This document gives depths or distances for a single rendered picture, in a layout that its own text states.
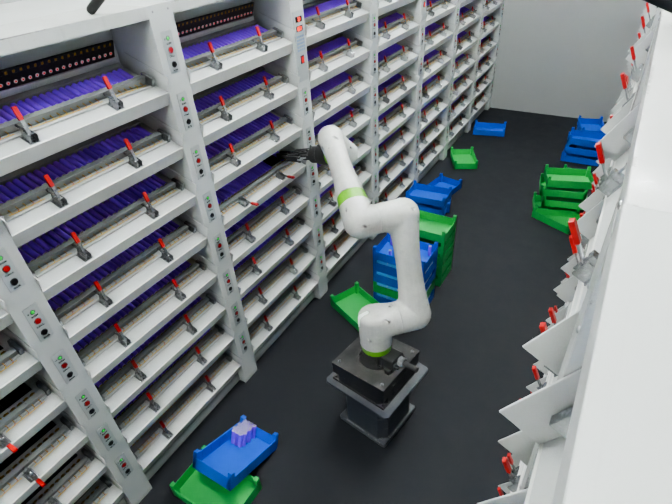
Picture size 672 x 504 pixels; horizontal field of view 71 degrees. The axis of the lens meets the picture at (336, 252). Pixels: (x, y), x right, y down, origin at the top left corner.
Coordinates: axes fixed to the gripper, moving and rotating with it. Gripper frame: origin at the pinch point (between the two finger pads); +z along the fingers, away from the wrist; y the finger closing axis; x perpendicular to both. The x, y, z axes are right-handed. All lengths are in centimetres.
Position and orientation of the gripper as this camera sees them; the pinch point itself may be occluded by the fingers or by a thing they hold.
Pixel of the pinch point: (284, 155)
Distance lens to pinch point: 228.8
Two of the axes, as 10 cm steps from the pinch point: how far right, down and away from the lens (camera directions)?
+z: -8.3, -1.0, 5.5
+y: -5.1, 5.3, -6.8
